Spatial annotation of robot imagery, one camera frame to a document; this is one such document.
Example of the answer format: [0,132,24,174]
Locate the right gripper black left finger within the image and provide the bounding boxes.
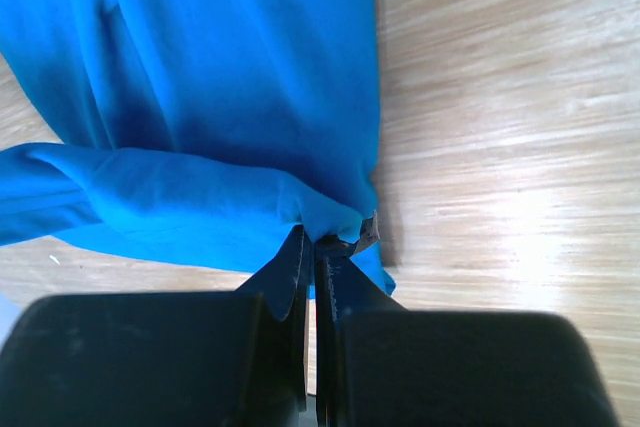
[1,227,308,426]

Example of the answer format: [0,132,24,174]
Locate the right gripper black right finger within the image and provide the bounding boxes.
[314,218,619,426]

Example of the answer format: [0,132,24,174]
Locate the blue t shirt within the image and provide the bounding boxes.
[1,0,380,272]

